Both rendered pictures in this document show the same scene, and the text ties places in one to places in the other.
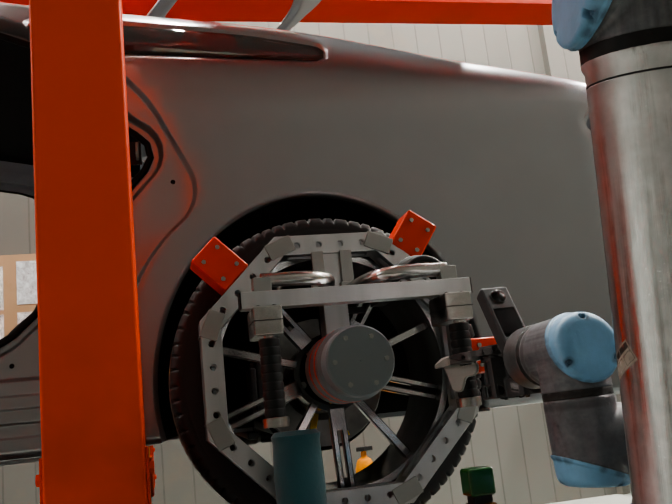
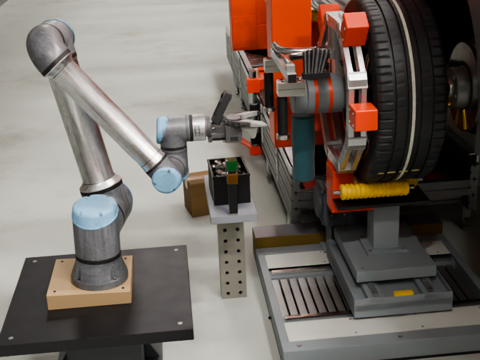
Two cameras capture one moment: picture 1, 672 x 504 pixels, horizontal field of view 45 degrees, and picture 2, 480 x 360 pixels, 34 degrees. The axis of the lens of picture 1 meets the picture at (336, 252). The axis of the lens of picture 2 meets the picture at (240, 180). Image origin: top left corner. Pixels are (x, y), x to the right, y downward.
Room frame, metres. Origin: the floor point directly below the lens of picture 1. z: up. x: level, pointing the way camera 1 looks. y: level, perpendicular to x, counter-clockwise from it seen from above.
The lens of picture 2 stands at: (1.68, -2.78, 1.61)
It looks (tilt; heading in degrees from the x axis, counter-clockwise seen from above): 21 degrees down; 99
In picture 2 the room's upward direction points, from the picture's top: 3 degrees counter-clockwise
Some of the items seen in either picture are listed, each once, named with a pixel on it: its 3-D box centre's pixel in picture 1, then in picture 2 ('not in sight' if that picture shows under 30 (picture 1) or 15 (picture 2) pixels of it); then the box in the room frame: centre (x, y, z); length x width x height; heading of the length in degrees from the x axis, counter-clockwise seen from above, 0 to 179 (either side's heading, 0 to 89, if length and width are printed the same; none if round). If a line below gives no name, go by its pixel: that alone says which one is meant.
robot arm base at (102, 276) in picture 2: not in sight; (98, 264); (0.83, -0.49, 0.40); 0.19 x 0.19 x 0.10
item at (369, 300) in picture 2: not in sight; (385, 272); (1.79, 0.01, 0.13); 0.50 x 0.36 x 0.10; 104
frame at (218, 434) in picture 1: (339, 368); (339, 91); (1.61, 0.02, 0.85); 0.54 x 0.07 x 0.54; 104
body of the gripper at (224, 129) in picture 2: (513, 367); (224, 128); (1.23, -0.25, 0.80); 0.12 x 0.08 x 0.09; 14
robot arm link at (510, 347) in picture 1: (539, 356); (199, 127); (1.15, -0.27, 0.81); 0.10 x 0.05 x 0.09; 104
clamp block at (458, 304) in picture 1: (450, 308); (290, 86); (1.45, -0.20, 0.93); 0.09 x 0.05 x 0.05; 14
